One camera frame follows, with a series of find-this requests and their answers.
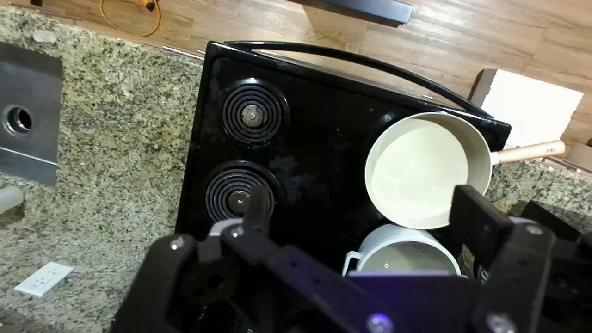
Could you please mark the white pot with handles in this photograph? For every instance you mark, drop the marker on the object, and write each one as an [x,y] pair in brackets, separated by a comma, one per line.
[400,250]

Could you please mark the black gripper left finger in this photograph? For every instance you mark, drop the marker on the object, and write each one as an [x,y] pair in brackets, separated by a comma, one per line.
[239,281]

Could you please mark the cream frying pan wooden handle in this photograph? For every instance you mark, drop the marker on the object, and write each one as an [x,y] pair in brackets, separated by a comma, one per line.
[415,165]

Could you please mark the black electric stove top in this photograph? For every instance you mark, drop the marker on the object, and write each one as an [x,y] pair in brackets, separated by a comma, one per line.
[298,120]

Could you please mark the white cardboard box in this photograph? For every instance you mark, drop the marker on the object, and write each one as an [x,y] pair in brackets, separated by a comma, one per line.
[537,111]

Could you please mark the stainless steel sink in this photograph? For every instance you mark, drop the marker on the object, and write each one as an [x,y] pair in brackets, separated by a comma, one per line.
[30,106]

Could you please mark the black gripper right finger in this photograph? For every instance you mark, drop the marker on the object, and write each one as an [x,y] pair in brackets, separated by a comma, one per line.
[537,281]

